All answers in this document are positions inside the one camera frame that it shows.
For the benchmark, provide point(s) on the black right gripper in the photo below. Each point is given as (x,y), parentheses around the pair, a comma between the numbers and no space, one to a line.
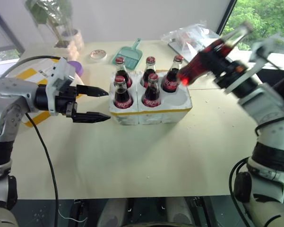
(232,69)

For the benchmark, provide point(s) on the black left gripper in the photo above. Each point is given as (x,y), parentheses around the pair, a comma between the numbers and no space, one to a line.
(65,97)

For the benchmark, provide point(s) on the glass cola bottle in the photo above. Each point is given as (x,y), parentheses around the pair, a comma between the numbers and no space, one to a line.
(121,71)
(193,68)
(150,69)
(122,97)
(171,80)
(152,94)

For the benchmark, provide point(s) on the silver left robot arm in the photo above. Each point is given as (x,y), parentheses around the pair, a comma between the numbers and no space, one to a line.
(7,99)

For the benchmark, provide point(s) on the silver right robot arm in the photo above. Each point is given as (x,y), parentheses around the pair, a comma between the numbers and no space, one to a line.
(267,106)

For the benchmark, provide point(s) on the white box with yellow tape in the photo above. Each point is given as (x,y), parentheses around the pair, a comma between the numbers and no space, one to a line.
(33,73)

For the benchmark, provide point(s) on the white foam bottle crate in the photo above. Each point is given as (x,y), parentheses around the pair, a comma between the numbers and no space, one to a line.
(163,113)

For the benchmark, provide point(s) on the grey rounded leg cover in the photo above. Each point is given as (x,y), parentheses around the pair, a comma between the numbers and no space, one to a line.
(112,212)
(182,212)

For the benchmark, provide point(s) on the purple round lid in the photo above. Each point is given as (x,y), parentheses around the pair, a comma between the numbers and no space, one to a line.
(75,67)

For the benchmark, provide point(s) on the clear plastic bag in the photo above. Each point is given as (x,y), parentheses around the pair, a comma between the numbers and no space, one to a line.
(191,35)

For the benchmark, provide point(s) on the grey flat board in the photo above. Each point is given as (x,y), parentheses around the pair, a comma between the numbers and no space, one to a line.
(177,47)

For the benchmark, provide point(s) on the small round white dish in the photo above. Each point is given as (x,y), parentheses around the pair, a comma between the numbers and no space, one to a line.
(98,55)

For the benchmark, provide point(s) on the pink translucent container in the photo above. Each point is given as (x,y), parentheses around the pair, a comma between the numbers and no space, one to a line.
(73,50)

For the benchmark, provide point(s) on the green plastic dustpan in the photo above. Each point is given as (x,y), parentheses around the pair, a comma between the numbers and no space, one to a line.
(128,55)

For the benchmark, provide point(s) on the potted plant in glass vase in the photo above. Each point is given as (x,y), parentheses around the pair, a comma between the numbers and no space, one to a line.
(59,21)

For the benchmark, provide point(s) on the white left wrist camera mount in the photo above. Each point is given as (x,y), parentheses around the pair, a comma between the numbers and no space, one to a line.
(61,69)

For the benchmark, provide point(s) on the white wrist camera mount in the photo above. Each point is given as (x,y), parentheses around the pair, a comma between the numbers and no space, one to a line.
(265,47)
(61,69)

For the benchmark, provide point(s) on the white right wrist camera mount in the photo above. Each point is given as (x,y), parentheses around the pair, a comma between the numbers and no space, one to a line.
(265,47)

